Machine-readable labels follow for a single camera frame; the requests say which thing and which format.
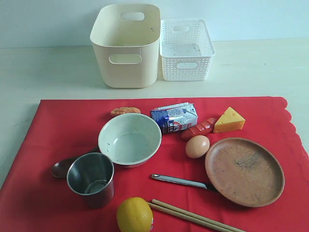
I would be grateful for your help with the blue white milk carton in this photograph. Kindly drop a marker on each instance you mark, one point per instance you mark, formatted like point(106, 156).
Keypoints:
point(177, 117)

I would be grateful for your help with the fried chicken strip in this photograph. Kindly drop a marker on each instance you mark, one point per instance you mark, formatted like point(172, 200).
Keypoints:
point(124, 110)

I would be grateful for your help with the red toy sausage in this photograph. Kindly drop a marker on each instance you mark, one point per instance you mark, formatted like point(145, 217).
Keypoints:
point(202, 128)

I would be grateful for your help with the brown egg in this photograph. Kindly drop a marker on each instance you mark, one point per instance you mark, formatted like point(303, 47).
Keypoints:
point(197, 146)

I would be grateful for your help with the yellow lemon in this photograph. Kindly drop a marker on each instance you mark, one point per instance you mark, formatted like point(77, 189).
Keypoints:
point(134, 215)

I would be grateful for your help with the light green bowl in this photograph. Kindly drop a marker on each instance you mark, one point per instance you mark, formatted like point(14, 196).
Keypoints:
point(130, 139)

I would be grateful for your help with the white perforated basket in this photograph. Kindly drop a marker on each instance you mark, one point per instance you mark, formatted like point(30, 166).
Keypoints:
point(186, 50)

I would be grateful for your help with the metal table knife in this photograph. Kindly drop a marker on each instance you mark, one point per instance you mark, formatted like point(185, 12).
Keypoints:
point(184, 182)

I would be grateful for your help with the cream plastic bin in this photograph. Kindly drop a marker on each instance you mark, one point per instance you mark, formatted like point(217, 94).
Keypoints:
point(125, 39)

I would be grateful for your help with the stainless steel cup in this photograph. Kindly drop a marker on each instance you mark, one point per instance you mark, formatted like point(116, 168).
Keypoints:
point(91, 177)

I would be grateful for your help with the red tablecloth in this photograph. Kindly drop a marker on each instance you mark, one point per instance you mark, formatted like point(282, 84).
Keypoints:
point(32, 200)

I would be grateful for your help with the upper wooden chopstick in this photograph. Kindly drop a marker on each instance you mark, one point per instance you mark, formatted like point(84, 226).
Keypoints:
point(168, 206)

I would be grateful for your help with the wooden chopstick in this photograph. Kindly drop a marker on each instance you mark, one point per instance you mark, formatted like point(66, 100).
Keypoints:
point(168, 206)
point(189, 218)

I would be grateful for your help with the brown wooden plate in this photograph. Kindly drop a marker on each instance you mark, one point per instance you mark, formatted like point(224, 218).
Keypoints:
point(244, 172)

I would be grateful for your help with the dark brown spoon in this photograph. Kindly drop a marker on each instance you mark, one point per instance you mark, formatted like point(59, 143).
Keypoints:
point(60, 169)

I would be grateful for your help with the lower wooden chopstick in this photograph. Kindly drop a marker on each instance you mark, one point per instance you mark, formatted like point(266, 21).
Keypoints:
point(189, 218)

